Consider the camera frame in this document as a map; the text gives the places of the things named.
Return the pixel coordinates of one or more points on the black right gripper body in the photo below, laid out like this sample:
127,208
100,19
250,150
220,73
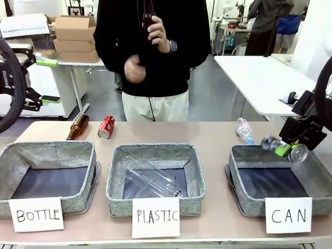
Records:
302,132

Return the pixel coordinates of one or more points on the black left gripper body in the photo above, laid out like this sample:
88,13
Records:
9,77

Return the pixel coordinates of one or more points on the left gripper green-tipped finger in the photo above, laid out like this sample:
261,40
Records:
46,62
50,99

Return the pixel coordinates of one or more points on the silver drink can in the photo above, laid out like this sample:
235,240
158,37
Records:
298,153

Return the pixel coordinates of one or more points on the brown glass bottle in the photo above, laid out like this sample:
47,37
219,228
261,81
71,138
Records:
77,126
148,15

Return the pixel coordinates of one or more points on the person's left forearm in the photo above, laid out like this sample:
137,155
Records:
192,49

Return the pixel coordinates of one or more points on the person's right forearm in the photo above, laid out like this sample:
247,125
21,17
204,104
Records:
111,57

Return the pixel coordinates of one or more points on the grey fabric basket can label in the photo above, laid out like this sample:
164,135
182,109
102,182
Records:
259,186

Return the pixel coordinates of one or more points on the red cola can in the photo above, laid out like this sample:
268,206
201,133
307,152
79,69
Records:
106,127

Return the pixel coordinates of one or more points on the white paper label CAN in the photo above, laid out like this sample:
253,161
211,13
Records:
288,215

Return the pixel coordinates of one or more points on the grey fabric basket bottle label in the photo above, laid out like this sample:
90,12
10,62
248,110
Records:
15,158

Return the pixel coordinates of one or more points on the grey fabric basket plastic label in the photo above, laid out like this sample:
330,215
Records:
193,181

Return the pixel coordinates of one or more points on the person's right hand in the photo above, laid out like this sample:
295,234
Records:
135,70

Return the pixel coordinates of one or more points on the person's left hand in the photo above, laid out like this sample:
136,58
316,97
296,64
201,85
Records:
159,33

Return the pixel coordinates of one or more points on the white desk with cabinet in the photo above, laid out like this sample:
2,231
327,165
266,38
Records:
64,85

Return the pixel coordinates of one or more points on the closed flat cardboard box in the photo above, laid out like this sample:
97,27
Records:
74,45
80,56

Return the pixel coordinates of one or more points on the small black device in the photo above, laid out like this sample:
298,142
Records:
292,97

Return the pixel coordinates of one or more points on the white paper sign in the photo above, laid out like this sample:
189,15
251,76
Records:
24,26

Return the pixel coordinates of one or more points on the open cardboard box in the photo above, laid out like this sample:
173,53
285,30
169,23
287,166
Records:
74,28

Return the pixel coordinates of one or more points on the small water bottle blue cap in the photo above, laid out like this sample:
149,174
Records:
243,129

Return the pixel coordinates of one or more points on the framed picture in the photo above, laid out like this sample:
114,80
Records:
75,11

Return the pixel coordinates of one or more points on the large white table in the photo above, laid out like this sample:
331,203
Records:
259,77

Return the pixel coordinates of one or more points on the person's black sweater torso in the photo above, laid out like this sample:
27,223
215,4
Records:
116,39

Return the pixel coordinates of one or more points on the person's beige trousers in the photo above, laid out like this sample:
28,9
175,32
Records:
155,106

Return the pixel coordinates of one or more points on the background person dark coat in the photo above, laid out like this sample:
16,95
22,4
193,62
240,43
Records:
264,26

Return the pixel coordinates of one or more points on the white paper label BOTTLE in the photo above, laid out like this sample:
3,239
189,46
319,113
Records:
36,214

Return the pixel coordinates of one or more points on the background work table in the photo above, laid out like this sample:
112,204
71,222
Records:
232,36

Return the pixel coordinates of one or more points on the large clear plastic bottle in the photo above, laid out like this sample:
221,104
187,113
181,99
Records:
150,176

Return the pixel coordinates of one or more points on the black wrist watch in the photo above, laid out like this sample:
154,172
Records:
173,45

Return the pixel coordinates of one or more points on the white paper label PLASTIC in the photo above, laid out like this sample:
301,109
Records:
155,218

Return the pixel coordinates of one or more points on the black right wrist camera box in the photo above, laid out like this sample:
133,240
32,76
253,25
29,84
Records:
303,103

